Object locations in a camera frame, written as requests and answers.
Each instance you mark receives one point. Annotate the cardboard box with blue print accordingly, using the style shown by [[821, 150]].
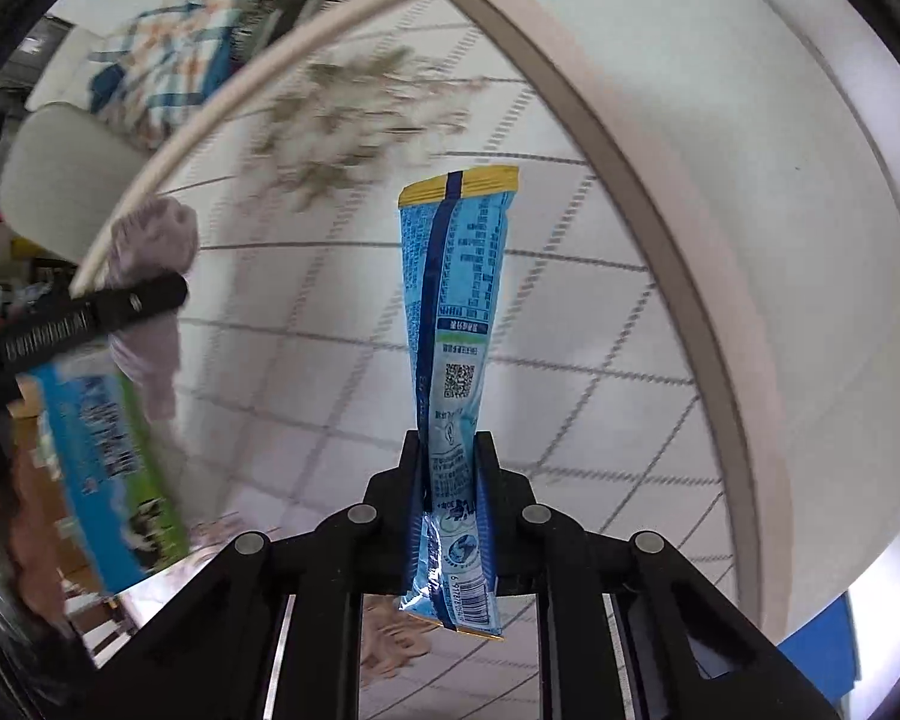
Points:
[[97, 450]]

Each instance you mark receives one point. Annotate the grey fabric chair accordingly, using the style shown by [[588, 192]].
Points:
[[52, 172]]

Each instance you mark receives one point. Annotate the purple plush toy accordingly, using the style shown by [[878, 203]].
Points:
[[157, 229]]

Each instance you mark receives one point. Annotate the long blue stick packet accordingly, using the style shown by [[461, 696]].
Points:
[[450, 300]]

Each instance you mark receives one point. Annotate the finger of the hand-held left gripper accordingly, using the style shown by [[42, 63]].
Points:
[[142, 301]]

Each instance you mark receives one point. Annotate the plaid blanket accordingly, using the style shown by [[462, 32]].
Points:
[[172, 52]]

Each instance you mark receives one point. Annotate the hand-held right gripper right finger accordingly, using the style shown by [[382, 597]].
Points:
[[510, 517]]

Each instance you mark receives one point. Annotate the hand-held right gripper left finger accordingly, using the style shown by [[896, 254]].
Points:
[[390, 517]]

